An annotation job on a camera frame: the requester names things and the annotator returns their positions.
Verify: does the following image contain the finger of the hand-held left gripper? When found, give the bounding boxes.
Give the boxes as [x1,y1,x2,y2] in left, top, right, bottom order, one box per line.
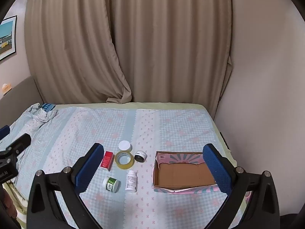
[0,125,11,140]
[5,133,32,157]

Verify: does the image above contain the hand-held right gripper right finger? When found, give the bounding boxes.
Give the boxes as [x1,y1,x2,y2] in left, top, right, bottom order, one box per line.
[202,144,280,229]

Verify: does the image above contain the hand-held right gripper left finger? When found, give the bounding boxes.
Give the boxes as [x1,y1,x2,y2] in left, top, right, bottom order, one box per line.
[27,143,105,229]

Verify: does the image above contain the small red box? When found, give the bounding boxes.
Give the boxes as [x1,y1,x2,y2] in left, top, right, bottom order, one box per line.
[100,151,113,171]

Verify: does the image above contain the green label jar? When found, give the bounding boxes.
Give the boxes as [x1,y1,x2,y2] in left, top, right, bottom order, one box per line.
[102,177,119,193]

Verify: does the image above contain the pink printed cardboard box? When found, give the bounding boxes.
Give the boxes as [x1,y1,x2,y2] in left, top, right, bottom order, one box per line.
[152,151,223,194]

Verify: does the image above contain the white pill bottle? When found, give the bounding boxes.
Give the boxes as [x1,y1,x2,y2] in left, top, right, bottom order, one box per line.
[125,170,137,193]

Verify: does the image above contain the small black jar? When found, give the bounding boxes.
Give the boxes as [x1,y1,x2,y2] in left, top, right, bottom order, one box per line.
[134,150,147,163]

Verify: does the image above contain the person's left hand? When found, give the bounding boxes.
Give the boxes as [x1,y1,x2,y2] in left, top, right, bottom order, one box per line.
[3,192,18,217]

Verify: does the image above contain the floral cloth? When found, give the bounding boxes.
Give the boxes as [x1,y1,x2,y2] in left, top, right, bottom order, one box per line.
[7,182,29,216]

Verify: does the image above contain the crumpled light blue cloth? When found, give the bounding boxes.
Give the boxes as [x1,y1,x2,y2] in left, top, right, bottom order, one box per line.
[17,103,59,125]

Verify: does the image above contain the beige padded headboard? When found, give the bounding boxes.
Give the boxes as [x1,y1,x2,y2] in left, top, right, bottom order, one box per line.
[0,75,45,125]

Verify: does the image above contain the white lid jar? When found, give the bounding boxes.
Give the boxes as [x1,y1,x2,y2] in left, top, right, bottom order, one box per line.
[118,140,132,152]

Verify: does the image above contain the framed wall picture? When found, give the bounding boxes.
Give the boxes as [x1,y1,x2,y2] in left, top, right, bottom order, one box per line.
[0,15,18,61]

